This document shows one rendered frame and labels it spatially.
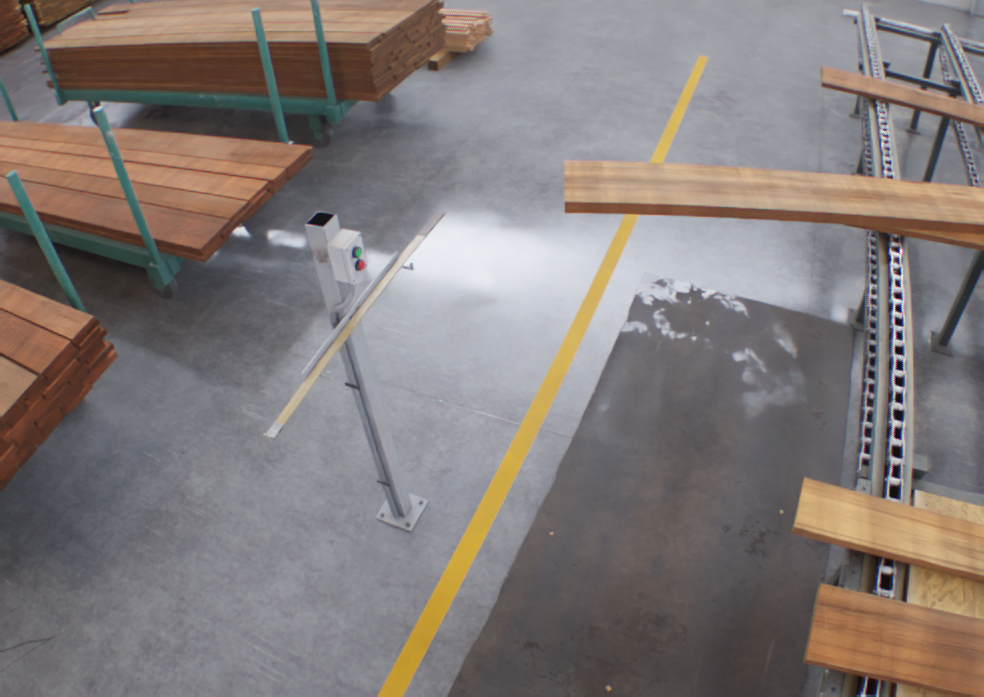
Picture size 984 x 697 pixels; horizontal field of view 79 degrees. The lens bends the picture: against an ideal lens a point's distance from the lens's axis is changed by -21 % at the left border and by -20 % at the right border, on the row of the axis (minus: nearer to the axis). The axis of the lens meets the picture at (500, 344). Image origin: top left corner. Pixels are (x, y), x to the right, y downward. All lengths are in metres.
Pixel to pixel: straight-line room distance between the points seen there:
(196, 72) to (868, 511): 4.84
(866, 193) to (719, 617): 1.61
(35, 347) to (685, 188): 2.55
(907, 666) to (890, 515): 0.39
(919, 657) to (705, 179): 1.74
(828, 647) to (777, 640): 0.95
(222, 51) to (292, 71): 0.62
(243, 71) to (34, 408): 2.89
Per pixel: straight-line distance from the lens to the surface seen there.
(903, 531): 1.80
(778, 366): 3.25
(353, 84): 4.46
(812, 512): 1.74
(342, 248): 1.76
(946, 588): 1.84
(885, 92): 3.89
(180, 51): 5.38
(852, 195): 2.73
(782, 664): 2.51
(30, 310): 3.29
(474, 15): 6.15
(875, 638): 1.65
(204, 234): 3.46
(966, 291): 3.52
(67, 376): 2.98
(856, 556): 1.79
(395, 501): 2.63
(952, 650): 1.72
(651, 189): 2.50
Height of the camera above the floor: 2.28
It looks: 45 degrees down
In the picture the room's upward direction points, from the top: 5 degrees counter-clockwise
